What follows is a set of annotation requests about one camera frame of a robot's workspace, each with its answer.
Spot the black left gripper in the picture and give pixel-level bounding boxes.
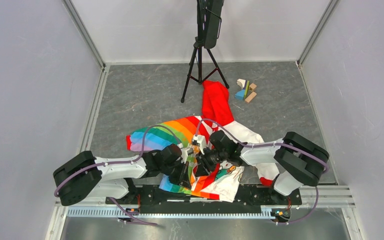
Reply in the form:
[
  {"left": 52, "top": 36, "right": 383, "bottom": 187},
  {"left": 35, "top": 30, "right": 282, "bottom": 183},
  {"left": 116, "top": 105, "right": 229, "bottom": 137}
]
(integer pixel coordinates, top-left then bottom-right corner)
[{"left": 161, "top": 159, "right": 191, "bottom": 190}]

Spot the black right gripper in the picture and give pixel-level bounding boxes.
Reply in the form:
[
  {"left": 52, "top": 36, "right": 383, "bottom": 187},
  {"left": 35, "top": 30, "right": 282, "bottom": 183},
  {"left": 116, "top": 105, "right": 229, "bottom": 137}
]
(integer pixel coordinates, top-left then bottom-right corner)
[{"left": 194, "top": 146, "right": 228, "bottom": 178}]

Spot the rainbow hooded zip jacket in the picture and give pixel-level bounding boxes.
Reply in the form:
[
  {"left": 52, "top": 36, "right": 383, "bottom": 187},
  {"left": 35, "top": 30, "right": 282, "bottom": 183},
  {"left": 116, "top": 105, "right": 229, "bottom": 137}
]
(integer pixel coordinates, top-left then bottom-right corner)
[{"left": 126, "top": 81, "right": 264, "bottom": 203}]

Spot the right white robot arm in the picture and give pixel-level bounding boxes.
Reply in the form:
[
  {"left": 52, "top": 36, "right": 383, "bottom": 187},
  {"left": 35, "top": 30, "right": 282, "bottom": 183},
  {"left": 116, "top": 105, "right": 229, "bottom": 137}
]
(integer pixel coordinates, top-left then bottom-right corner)
[{"left": 196, "top": 130, "right": 330, "bottom": 204}]

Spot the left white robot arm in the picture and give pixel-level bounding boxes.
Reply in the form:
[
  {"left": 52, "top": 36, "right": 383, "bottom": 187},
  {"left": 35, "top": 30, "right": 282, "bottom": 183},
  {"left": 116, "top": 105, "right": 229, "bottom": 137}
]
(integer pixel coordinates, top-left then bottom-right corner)
[{"left": 53, "top": 144, "right": 194, "bottom": 206}]

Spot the blue triangular toy block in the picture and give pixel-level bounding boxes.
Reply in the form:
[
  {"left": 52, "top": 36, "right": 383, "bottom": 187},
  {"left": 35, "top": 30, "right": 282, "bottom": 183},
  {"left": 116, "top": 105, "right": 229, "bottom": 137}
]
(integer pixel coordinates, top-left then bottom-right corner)
[{"left": 234, "top": 89, "right": 245, "bottom": 100}]

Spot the long wooden block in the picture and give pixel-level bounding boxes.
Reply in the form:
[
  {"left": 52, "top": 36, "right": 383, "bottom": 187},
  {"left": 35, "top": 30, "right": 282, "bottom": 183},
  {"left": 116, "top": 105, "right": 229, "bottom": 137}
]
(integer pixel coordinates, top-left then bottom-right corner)
[{"left": 244, "top": 92, "right": 257, "bottom": 103}]

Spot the green flat toy block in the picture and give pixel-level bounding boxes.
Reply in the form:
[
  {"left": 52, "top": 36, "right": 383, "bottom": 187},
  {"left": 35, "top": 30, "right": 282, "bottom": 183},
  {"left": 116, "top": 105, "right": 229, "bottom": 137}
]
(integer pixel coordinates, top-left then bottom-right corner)
[{"left": 243, "top": 80, "right": 250, "bottom": 99}]

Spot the white arch toy block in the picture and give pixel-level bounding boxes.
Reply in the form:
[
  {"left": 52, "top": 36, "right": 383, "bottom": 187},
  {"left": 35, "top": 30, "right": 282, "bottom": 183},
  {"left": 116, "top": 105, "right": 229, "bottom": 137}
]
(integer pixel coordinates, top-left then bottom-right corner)
[{"left": 236, "top": 78, "right": 248, "bottom": 89}]

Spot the small wooden cube block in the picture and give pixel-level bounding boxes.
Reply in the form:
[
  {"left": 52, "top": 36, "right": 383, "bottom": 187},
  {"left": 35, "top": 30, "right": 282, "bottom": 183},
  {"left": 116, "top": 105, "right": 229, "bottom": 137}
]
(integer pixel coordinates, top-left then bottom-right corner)
[{"left": 248, "top": 83, "right": 257, "bottom": 92}]

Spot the black panel on tripod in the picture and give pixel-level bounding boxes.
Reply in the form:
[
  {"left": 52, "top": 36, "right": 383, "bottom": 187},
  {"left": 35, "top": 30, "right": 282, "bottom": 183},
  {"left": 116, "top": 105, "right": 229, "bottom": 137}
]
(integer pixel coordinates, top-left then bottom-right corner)
[{"left": 197, "top": 0, "right": 224, "bottom": 49}]

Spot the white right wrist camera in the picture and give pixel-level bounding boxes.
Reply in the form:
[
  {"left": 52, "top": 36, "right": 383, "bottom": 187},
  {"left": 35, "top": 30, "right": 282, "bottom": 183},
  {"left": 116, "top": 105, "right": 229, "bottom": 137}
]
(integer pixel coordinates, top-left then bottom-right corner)
[{"left": 191, "top": 135, "right": 207, "bottom": 154}]

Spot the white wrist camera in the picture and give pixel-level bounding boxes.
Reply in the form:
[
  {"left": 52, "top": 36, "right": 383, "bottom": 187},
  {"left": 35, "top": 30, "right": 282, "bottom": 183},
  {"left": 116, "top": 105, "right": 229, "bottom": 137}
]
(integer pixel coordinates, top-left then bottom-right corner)
[
  {"left": 177, "top": 143, "right": 195, "bottom": 164},
  {"left": 191, "top": 135, "right": 207, "bottom": 154}
]

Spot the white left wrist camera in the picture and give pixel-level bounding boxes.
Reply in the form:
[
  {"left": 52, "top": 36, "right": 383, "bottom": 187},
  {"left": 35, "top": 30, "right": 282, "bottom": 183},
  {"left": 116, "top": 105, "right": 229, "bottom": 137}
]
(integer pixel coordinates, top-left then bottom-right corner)
[{"left": 177, "top": 143, "right": 195, "bottom": 164}]

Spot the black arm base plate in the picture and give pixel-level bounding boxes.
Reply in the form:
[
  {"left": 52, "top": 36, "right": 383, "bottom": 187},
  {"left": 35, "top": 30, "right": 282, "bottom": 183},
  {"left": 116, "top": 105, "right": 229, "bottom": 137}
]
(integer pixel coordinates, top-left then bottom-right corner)
[{"left": 116, "top": 184, "right": 303, "bottom": 214}]

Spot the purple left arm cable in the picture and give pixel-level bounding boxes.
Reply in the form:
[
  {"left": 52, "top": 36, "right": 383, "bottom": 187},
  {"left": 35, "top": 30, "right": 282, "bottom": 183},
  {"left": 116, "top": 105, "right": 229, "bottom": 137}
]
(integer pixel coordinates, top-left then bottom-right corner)
[{"left": 53, "top": 124, "right": 184, "bottom": 198}]

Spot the slotted cable duct rail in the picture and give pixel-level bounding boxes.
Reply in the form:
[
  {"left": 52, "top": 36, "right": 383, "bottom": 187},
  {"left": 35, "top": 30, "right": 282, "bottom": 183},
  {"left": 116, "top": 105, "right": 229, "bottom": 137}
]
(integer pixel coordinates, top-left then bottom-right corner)
[{"left": 66, "top": 206, "right": 274, "bottom": 220}]

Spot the black camera tripod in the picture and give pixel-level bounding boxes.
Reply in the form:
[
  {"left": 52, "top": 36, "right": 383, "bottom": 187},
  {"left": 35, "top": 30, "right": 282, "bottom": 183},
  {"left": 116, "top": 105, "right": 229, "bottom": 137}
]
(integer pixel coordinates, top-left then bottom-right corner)
[{"left": 180, "top": 36, "right": 230, "bottom": 104}]

